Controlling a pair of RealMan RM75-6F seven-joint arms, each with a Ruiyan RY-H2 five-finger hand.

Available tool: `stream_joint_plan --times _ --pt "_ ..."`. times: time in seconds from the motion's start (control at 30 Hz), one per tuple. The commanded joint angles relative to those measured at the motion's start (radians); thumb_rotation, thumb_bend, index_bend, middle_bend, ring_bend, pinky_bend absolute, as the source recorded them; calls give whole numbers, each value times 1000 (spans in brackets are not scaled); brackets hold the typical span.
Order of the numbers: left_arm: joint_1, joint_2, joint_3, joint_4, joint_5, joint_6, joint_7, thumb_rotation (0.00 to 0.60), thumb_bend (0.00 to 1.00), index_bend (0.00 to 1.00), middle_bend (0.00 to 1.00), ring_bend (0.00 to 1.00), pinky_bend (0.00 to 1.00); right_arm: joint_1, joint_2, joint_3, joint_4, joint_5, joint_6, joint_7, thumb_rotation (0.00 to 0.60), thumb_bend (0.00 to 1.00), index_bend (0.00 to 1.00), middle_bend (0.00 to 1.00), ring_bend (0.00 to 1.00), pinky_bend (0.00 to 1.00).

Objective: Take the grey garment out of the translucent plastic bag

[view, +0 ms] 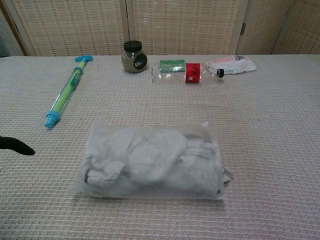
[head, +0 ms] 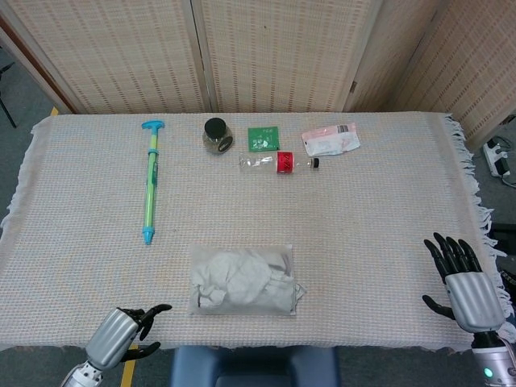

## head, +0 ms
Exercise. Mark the beige woven tablecloth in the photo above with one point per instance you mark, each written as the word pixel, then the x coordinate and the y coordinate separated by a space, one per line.
pixel 342 242

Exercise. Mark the glass jar with black lid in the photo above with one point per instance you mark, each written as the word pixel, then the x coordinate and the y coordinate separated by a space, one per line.
pixel 215 137

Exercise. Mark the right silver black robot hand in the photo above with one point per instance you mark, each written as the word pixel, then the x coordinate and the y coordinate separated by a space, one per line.
pixel 473 300

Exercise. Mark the clear bottle with red label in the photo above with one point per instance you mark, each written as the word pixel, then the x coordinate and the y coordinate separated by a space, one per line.
pixel 284 162

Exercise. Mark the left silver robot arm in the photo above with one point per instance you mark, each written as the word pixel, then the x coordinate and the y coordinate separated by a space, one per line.
pixel 82 375

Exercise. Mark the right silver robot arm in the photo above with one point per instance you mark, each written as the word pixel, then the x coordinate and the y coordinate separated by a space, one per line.
pixel 493 359

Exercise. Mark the white power strip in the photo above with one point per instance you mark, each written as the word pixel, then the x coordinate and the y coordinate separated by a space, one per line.
pixel 496 159

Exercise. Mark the yellow floor tape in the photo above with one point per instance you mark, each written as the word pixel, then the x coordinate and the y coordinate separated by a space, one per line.
pixel 129 369

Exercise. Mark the grey shirt maroon trim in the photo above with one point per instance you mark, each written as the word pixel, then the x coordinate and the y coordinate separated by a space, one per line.
pixel 242 306

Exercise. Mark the woven folding screen panel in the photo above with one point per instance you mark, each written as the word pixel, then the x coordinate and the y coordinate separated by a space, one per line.
pixel 479 68
pixel 387 64
pixel 121 52
pixel 282 52

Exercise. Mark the pink white plastic package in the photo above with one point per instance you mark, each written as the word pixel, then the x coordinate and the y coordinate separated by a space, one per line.
pixel 328 141

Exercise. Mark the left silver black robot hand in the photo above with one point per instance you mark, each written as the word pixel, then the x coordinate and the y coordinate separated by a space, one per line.
pixel 111 336

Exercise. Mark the green blue toy water pump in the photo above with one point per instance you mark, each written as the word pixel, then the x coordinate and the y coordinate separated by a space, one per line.
pixel 151 177

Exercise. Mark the green foil packet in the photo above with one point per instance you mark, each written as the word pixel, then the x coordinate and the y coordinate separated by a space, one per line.
pixel 262 139

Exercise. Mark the blue padded seat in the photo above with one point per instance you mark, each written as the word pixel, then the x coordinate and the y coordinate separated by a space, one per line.
pixel 250 364

